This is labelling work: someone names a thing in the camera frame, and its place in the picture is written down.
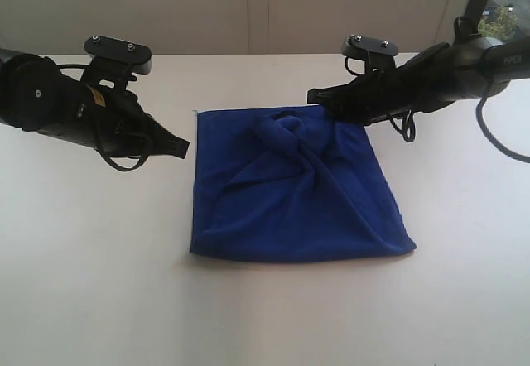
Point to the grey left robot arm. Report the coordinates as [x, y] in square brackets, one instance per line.
[36, 96]

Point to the blue microfiber towel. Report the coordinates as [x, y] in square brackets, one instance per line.
[289, 185]

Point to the green tree outside window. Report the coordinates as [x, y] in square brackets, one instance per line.
[500, 23]

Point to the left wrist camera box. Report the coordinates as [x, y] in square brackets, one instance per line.
[118, 57]

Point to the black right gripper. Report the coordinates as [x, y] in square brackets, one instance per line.
[367, 100]

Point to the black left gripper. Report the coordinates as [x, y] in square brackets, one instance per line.
[112, 121]

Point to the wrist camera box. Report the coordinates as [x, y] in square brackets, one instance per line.
[118, 57]
[376, 54]

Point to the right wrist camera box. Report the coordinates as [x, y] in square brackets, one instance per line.
[376, 54]

